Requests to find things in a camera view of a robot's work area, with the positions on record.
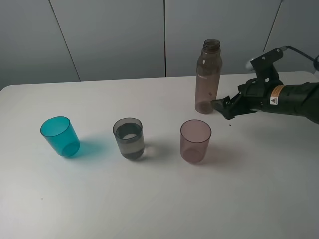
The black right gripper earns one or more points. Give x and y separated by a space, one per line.
252 96

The brown translucent water bottle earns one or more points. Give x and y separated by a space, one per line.
208 70

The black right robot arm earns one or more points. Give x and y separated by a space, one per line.
271 97

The pink translucent plastic cup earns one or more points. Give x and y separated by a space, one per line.
194 140

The grey translucent plastic cup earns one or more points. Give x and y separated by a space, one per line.
128 133

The teal translucent plastic cup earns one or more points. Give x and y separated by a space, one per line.
60 134

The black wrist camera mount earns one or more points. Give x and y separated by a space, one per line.
264 66

